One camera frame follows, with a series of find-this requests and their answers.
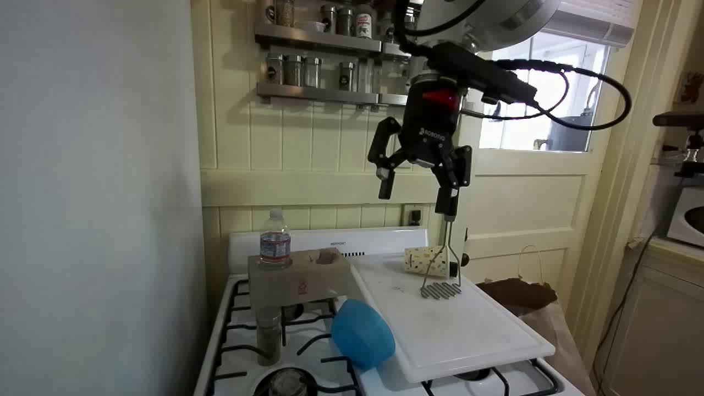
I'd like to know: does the black stove grate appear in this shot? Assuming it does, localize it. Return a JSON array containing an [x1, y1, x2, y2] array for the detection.
[[204, 277, 364, 396], [422, 358, 567, 396]]

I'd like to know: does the black handled potato masher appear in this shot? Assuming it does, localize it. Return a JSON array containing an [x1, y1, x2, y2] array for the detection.
[[418, 213, 466, 301]]

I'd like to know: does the white refrigerator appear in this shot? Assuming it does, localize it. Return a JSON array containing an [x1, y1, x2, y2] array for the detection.
[[0, 0, 210, 396]]

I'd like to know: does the clear plastic water bottle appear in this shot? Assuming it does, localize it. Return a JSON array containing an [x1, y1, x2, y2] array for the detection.
[[257, 208, 294, 270]]

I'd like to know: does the cream cabinet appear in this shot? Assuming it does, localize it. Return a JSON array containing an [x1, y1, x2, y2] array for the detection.
[[596, 238, 704, 396]]

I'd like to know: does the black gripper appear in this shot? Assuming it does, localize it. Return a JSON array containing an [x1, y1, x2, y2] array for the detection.
[[366, 72, 475, 221]]

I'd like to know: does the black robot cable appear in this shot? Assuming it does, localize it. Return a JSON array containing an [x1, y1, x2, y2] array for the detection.
[[468, 57, 633, 135]]

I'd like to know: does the blue bowl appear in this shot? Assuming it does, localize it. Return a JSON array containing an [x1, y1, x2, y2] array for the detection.
[[330, 298, 399, 371]]

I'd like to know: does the spice jar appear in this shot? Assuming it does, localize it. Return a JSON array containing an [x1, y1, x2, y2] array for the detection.
[[282, 52, 303, 89], [320, 3, 339, 36], [334, 5, 357, 38], [262, 0, 291, 28], [262, 51, 284, 86], [301, 54, 325, 91], [336, 60, 359, 93], [355, 5, 376, 39]]

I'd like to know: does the round stove burner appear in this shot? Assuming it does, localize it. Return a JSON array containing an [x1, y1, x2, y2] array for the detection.
[[251, 365, 320, 396]]

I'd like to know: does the brown paper bag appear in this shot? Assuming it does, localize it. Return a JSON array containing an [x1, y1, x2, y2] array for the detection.
[[475, 276, 599, 396]]

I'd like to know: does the glass pepper shaker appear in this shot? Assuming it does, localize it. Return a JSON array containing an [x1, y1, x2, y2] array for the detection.
[[254, 306, 286, 367]]

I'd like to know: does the white cutting board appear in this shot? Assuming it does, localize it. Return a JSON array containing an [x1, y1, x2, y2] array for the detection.
[[349, 250, 556, 387]]

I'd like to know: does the dark bin outside window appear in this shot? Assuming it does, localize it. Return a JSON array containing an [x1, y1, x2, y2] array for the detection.
[[548, 108, 595, 153]]

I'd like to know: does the metal spice shelf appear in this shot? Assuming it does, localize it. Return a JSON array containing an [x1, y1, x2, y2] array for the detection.
[[254, 79, 414, 109], [254, 25, 414, 60]]

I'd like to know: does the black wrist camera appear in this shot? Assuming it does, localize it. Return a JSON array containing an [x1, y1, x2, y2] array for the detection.
[[422, 41, 542, 106]]

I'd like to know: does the white gas stove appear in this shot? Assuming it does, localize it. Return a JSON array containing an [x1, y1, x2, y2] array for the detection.
[[194, 225, 590, 396]]

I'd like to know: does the white window blind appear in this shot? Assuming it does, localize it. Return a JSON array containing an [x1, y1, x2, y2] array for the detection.
[[539, 0, 638, 48]]

